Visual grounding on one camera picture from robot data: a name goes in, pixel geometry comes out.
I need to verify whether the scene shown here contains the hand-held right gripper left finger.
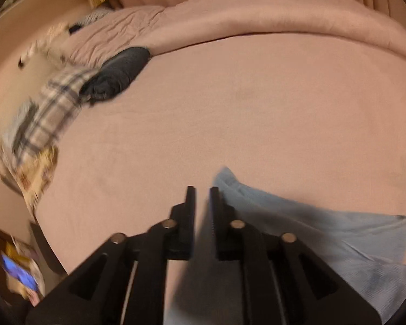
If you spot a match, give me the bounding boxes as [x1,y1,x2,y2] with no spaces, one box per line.
[25,186,196,325]

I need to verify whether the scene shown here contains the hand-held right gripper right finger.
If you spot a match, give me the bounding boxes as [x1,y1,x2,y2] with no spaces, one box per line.
[210,187,381,325]

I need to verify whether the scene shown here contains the light blue denim pants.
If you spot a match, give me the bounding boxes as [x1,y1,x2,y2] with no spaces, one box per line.
[164,167,406,325]

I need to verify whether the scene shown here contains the pink bed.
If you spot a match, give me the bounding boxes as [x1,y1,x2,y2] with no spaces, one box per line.
[0,5,406,278]

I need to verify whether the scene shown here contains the folded dark grey jeans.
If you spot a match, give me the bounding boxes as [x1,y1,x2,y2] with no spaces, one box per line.
[79,46,151,105]

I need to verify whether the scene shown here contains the yellow printed cloth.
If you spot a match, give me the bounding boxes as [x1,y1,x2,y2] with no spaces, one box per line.
[15,145,60,214]

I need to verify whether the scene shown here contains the plaid pillow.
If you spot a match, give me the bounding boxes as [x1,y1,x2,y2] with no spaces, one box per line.
[2,66,100,173]

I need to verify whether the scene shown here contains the blue packet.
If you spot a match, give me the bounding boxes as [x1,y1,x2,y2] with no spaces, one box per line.
[1,252,40,293]

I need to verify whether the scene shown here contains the pink duvet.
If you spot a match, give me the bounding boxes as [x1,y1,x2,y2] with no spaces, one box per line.
[66,0,406,73]

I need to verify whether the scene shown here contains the white fluffy plush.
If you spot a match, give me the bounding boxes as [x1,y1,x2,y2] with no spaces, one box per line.
[18,22,71,70]

